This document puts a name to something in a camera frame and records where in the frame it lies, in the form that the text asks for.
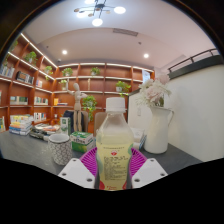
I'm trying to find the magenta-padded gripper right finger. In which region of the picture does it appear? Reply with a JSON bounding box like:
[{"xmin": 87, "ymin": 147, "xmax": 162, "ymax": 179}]
[{"xmin": 128, "ymin": 146, "xmax": 169, "ymax": 190}]

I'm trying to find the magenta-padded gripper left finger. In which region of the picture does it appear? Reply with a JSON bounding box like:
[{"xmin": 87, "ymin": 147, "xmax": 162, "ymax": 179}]
[{"xmin": 57, "ymin": 146, "xmax": 99, "ymax": 191}]

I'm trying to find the yellow drink bottle white cap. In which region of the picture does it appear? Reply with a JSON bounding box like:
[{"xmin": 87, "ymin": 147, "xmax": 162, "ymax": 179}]
[{"xmin": 95, "ymin": 96, "xmax": 135, "ymax": 192}]

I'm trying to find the white patterned mug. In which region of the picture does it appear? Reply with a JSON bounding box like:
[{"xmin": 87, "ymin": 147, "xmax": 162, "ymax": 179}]
[{"xmin": 47, "ymin": 133, "xmax": 73, "ymax": 166}]

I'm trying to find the flat green white box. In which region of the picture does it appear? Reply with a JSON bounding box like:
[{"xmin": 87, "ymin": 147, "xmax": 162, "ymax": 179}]
[{"xmin": 69, "ymin": 131, "xmax": 95, "ymax": 154}]

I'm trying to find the white blue tissue pack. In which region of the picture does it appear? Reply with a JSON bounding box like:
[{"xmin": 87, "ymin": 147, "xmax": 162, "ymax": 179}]
[{"xmin": 131, "ymin": 127, "xmax": 147, "ymax": 150}]

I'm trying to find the white pitcher vase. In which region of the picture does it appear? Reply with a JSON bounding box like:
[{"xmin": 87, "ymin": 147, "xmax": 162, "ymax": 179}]
[{"xmin": 143, "ymin": 105, "xmax": 175, "ymax": 155}]

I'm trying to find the tall green white carton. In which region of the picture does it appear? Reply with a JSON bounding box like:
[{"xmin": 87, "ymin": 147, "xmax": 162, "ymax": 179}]
[{"xmin": 59, "ymin": 116, "xmax": 72, "ymax": 136}]

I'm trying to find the pile of magazines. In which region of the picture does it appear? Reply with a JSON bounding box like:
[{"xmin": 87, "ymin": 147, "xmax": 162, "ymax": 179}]
[{"xmin": 29, "ymin": 123, "xmax": 61, "ymax": 142}]

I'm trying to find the brown chair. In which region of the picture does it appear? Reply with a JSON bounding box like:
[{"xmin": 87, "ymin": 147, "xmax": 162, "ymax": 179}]
[{"xmin": 93, "ymin": 111, "xmax": 108, "ymax": 137}]

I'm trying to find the dark blue chair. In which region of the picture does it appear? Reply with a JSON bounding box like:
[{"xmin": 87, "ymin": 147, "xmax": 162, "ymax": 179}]
[{"xmin": 62, "ymin": 109, "xmax": 89, "ymax": 134}]

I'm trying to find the stack of colourful books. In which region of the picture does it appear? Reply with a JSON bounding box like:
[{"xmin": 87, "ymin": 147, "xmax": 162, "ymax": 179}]
[{"xmin": 8, "ymin": 114, "xmax": 34, "ymax": 137}]

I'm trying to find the wooden artist mannequin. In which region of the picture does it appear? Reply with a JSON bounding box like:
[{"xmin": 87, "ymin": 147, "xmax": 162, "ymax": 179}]
[{"xmin": 66, "ymin": 82, "xmax": 88, "ymax": 133}]

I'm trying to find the wooden shelf unit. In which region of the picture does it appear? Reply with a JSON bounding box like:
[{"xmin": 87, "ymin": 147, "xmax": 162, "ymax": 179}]
[{"xmin": 0, "ymin": 32, "xmax": 156, "ymax": 133}]

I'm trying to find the black railing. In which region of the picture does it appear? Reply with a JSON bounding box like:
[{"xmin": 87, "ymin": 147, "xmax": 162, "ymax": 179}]
[{"xmin": 167, "ymin": 48, "xmax": 221, "ymax": 74}]

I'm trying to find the ceiling air vent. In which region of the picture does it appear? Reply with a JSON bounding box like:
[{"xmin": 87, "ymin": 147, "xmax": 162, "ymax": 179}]
[{"xmin": 112, "ymin": 28, "xmax": 139, "ymax": 37}]

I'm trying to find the ceiling lamp with round lights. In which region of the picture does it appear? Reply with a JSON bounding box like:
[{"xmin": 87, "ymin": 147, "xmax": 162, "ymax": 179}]
[{"xmin": 73, "ymin": 0, "xmax": 127, "ymax": 28}]

